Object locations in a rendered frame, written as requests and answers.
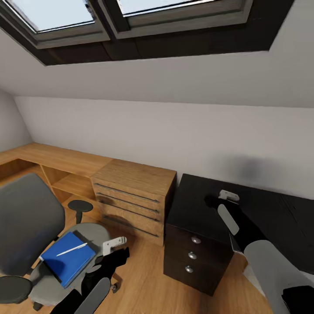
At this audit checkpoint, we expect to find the folder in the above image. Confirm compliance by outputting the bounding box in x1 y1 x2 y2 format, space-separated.
39 232 96 289

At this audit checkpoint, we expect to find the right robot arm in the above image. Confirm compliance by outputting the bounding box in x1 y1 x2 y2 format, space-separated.
205 190 314 314

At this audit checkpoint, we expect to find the swivel chair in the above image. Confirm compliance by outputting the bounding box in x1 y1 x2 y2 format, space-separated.
0 173 118 311

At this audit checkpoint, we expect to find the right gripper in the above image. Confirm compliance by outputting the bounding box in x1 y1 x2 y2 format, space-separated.
205 196 223 209

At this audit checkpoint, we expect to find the notebook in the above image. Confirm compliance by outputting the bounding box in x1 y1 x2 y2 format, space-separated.
229 231 243 254

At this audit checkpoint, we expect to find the pen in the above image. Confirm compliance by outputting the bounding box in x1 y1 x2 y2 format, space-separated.
57 243 87 256

